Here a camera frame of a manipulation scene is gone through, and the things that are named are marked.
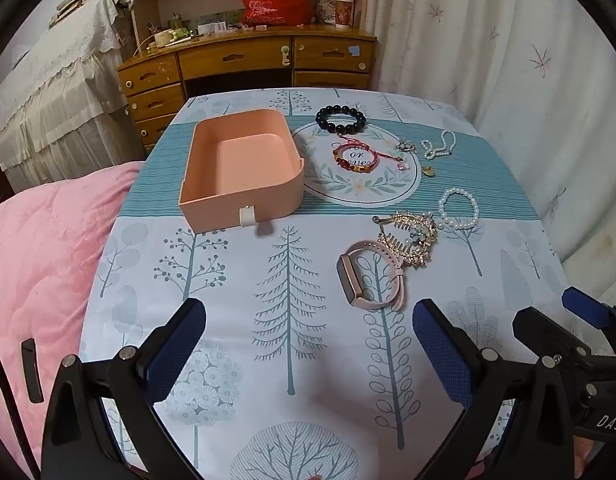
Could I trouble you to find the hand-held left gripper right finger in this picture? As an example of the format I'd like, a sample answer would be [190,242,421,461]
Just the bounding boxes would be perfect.
[412,298,578,480]

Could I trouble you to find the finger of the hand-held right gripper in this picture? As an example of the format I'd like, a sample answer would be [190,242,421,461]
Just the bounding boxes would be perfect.
[561,286,616,346]
[512,307,588,361]

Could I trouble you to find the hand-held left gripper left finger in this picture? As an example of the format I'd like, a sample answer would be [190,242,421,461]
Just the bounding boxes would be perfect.
[40,298,209,480]

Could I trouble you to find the pink plastic storage box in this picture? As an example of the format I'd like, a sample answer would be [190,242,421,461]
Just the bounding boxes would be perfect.
[178,108,305,235]

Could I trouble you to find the rice pearl necklace gold pendant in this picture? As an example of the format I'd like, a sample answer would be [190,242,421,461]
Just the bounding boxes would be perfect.
[421,130,457,177]

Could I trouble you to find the red braided cord bracelet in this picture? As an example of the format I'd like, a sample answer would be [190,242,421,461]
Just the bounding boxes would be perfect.
[331,133,409,174]

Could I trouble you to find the black bead bracelet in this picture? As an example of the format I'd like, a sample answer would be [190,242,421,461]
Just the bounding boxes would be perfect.
[315,104,367,136]

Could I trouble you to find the gold floral hair comb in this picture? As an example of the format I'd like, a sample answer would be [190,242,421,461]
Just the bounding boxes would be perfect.
[372,210,445,268]

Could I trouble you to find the tree print tablecloth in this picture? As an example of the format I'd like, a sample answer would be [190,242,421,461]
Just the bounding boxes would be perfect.
[78,87,608,480]

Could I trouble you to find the black rectangular object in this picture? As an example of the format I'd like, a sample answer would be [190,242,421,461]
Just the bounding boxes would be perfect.
[20,338,45,404]

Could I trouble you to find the pink quilted blanket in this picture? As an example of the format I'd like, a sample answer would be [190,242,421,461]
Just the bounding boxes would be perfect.
[0,161,149,480]

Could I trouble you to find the white patterned curtain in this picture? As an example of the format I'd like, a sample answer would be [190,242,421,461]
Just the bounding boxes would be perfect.
[355,0,616,291]

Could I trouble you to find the white lace bed cover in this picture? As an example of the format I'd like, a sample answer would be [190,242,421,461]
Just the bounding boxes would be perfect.
[0,0,144,196]

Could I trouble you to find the wooden desk with drawers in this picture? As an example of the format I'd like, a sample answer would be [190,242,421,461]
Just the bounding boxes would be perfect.
[117,0,379,153]

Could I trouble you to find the red and white paper cup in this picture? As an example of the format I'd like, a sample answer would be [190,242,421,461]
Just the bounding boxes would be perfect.
[334,0,356,28]

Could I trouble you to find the patterned paper cup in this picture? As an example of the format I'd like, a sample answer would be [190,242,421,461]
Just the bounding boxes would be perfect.
[315,0,339,26]

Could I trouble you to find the stack of books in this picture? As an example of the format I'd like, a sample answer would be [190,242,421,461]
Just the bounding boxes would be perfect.
[50,0,124,26]

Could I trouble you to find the pink strap smartwatch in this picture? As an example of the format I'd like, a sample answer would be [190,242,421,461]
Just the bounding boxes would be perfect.
[338,240,406,311]

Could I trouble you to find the white round pearl bracelet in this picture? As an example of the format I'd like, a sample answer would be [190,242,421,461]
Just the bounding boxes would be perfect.
[437,187,481,231]

